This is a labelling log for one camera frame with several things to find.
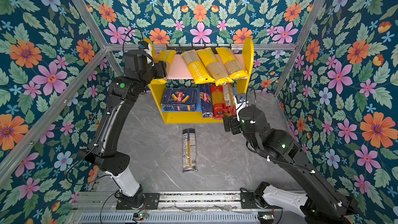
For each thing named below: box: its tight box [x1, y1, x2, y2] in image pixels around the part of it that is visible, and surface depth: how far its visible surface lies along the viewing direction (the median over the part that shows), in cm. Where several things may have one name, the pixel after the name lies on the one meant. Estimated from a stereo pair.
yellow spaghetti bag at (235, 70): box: [215, 47, 249, 80], surface depth 74 cm
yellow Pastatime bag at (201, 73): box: [180, 49, 216, 85], surface depth 73 cm
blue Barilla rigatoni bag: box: [161, 87, 198, 112], surface depth 92 cm
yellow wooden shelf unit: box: [143, 37, 254, 123], surface depth 82 cm
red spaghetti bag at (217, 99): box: [210, 84, 225, 120], surface depth 95 cm
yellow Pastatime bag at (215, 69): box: [196, 47, 234, 87], surface depth 73 cm
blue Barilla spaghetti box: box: [199, 83, 214, 119], surface depth 94 cm
